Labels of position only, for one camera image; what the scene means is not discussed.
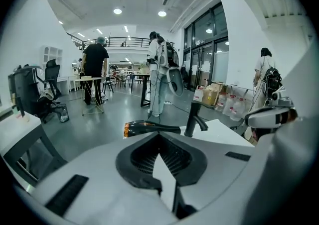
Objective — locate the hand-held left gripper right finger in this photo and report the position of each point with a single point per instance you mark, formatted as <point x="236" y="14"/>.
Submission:
<point x="219" y="176"/>

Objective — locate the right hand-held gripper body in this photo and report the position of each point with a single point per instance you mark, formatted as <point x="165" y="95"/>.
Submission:
<point x="282" y="98"/>

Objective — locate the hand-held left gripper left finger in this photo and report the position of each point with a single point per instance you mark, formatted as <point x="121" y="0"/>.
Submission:
<point x="99" y="169"/>

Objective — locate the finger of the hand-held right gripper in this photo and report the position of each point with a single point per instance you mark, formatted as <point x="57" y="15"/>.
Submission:
<point x="261" y="117"/>

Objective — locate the white washbasin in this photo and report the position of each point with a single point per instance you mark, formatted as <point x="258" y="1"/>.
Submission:
<point x="224" y="134"/>

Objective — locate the black hair dryer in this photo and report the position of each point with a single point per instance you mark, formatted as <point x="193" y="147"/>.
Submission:
<point x="149" y="128"/>

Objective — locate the clear large water bottle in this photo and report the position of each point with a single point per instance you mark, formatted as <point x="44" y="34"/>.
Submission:
<point x="229" y="107"/>
<point x="220" y="103"/>
<point x="238" y="110"/>

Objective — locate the brown cardboard box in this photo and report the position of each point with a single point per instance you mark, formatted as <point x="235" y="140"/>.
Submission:
<point x="211" y="95"/>

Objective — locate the person's white shirt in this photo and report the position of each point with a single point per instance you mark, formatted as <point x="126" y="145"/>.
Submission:
<point x="294" y="169"/>

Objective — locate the black mesh wastebasket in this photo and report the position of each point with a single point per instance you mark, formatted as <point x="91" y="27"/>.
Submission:
<point x="63" y="114"/>

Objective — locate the white jug red label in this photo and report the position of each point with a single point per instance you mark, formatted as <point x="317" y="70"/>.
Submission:
<point x="199" y="94"/>

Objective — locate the black framed glass doors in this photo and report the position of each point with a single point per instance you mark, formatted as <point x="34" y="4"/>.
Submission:
<point x="207" y="52"/>

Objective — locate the black high table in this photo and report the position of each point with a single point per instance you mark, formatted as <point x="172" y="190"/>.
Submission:
<point x="144" y="94"/>

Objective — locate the white rectangular sink top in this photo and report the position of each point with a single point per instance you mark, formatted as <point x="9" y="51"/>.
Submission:
<point x="17" y="132"/>

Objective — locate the white oval seat lid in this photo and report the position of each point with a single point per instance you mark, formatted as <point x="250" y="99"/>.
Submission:
<point x="174" y="79"/>

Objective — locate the small black faucet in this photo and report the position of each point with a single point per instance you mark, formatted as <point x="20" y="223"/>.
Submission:
<point x="20" y="107"/>

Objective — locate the black office chair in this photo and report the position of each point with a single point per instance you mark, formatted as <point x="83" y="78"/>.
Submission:
<point x="52" y="72"/>

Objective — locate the black white gaming chair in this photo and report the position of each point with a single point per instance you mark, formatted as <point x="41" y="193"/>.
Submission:
<point x="25" y="89"/>

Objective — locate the white shelf cabinet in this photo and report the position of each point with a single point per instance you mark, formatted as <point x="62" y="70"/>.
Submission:
<point x="51" y="54"/>

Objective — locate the black mezzanine railing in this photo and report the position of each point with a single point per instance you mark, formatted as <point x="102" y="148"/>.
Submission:
<point x="124" y="41"/>

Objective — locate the round ceiling light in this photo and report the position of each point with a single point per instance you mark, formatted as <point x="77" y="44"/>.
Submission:
<point x="162" y="14"/>
<point x="117" y="11"/>

